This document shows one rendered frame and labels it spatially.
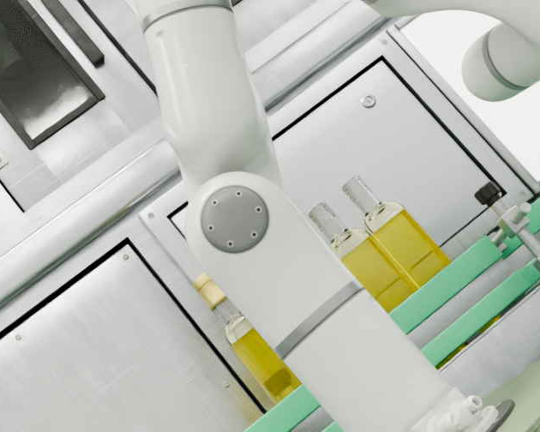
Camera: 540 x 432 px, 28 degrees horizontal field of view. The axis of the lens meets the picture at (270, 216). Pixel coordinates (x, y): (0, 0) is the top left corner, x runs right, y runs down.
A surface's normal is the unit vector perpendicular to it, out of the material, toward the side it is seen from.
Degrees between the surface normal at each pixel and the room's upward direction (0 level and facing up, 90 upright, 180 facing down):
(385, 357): 93
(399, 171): 90
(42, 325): 90
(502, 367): 90
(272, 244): 101
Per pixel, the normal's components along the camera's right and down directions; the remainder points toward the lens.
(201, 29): 0.21, -0.22
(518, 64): -0.51, 0.70
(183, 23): -0.07, -0.15
